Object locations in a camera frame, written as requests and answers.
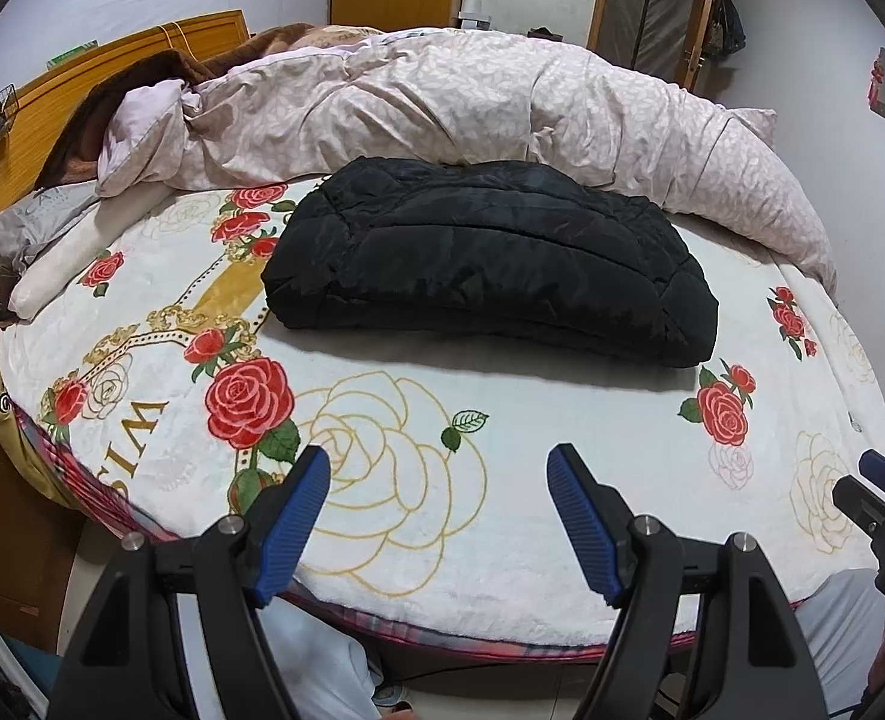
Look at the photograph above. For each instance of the grey pillow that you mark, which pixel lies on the grey pillow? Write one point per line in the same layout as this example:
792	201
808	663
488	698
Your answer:
37	217

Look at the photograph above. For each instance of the wooden bed headboard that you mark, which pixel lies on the wooden bed headboard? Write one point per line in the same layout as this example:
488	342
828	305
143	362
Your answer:
45	112

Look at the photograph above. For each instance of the hanging dark bags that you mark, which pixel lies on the hanging dark bags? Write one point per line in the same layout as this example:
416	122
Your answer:
723	22

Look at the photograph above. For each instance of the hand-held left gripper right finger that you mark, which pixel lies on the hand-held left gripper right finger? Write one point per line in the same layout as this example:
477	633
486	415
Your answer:
585	525

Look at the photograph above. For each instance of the white box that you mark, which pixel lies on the white box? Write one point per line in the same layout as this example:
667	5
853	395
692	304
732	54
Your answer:
472	11

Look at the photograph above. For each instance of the white rolled pillow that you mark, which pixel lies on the white rolled pillow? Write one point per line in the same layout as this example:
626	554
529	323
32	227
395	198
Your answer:
60	270

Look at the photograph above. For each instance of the black puffer jacket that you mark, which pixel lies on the black puffer jacket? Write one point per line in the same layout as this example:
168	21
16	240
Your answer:
487	262

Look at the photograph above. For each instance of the wooden framed door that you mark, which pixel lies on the wooden framed door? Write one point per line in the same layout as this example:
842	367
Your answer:
652	7

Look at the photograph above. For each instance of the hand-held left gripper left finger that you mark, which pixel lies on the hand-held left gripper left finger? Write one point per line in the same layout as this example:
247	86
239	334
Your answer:
296	517

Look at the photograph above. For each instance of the brown blanket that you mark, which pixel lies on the brown blanket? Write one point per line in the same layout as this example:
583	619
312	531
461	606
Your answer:
120	90

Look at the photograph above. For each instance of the red wall ornament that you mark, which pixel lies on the red wall ornament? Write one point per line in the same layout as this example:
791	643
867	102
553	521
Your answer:
876	82

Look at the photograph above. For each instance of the wooden bed side rail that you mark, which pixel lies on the wooden bed side rail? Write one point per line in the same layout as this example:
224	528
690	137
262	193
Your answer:
15	577

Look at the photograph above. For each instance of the rose printed white blanket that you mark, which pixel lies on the rose printed white blanket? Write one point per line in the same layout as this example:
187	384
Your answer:
562	420

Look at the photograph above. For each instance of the pink floral duvet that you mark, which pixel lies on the pink floral duvet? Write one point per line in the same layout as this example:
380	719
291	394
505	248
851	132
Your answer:
487	97

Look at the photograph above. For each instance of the green sticker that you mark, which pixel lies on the green sticker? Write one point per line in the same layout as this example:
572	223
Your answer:
72	54

